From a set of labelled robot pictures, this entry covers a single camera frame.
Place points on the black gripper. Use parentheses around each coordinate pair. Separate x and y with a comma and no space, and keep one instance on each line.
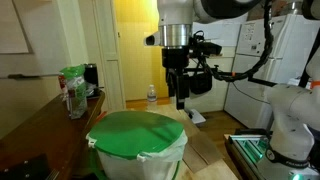
(176,60)

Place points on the clear plastic water bottle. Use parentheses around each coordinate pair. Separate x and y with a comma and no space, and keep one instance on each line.
(152,97)

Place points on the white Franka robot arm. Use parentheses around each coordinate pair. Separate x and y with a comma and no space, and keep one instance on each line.
(293,110)

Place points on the black hanging bag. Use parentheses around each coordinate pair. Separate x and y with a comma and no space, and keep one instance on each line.
(201,83)

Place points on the white flat floor object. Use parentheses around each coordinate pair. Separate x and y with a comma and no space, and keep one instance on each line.
(196,116)

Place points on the green round bin lid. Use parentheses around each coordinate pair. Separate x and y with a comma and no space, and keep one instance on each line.
(135,133)

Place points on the white panelled door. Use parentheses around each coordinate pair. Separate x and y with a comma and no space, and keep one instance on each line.
(110,53)

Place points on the black tumbler mug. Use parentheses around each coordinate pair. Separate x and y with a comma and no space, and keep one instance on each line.
(91,75)

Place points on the white compost bin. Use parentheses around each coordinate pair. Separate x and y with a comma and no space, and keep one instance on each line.
(140,168)

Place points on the green-topped plastic snack bag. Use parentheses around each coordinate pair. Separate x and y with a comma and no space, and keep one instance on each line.
(77,96)

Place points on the red can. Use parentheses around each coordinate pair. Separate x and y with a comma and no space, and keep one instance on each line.
(62,84)

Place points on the white refrigerator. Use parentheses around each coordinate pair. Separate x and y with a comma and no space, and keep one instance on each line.
(293,56)

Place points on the dark wooden side table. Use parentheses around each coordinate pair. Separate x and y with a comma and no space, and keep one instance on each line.
(43,133)

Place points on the framed board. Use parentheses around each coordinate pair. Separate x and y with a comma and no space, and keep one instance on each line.
(13,26)

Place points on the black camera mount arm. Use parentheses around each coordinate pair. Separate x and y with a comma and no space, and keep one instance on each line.
(256,80)

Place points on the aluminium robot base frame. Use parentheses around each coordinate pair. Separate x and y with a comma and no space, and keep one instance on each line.
(245,150)

